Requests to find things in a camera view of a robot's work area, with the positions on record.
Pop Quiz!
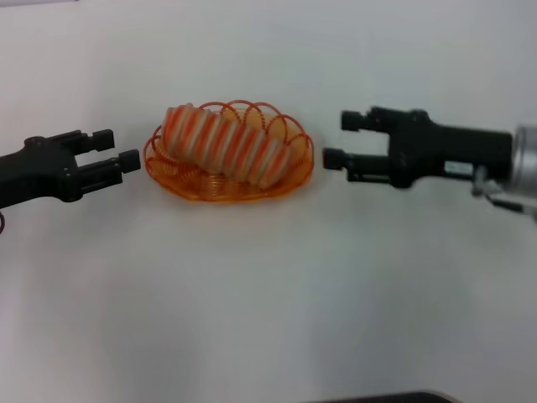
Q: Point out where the right gripper cable with plug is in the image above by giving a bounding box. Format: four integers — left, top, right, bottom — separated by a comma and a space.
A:
472, 165, 537, 220

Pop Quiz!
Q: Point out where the orange woven wire basket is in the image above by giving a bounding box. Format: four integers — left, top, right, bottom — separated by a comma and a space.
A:
143, 99, 315, 204

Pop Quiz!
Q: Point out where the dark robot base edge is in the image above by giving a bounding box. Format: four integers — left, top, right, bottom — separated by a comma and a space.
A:
316, 390, 461, 403

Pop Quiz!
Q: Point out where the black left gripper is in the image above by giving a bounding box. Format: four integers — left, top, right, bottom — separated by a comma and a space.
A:
0, 128, 142, 210

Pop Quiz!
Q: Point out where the orange striped bread loaf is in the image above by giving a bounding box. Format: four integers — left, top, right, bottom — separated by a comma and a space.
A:
162, 102, 295, 191

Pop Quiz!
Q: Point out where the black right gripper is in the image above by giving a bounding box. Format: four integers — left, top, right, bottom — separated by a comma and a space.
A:
322, 107, 515, 189

